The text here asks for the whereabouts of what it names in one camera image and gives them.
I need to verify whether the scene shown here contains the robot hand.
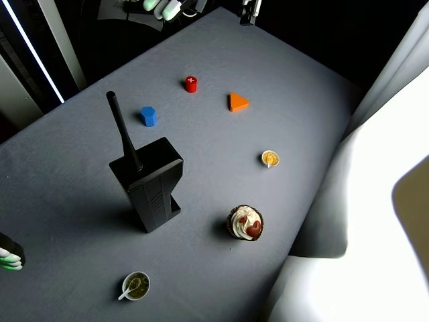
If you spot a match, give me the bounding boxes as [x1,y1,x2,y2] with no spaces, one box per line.
[0,233,27,273]
[142,0,184,22]

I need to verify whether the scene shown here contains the black walkie-talkie toy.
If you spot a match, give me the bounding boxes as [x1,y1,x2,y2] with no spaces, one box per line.
[106,91,184,233]

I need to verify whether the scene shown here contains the blue hexagon block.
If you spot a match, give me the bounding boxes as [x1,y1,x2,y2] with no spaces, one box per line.
[140,106,158,127]

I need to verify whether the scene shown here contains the orange triangle block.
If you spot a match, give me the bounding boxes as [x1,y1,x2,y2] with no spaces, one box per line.
[229,93,251,113]

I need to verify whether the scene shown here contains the white soup spoon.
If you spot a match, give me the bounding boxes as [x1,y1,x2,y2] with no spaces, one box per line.
[117,278,142,301]

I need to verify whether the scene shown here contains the white bowl of green soup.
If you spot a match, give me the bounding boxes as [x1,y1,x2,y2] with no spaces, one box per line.
[121,270,151,302]

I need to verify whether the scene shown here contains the white light strip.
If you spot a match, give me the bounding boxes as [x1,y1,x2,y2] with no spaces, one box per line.
[5,0,66,105]

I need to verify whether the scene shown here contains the small white cup orange drink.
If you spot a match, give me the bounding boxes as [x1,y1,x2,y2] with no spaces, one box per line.
[261,150,281,169]

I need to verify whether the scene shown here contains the grey table cloth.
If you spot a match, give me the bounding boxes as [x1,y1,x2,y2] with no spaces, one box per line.
[0,6,365,322]

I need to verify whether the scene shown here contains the toy cupcake with red hearts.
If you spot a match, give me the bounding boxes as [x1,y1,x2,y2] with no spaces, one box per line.
[226,204,265,242]

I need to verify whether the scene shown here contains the beige panel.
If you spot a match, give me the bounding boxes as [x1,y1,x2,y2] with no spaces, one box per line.
[391,164,429,273]

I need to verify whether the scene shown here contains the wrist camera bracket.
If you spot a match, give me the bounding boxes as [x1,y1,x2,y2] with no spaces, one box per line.
[239,0,263,28]

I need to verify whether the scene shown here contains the white frame post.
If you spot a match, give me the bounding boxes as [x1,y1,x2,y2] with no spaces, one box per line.
[36,0,88,92]

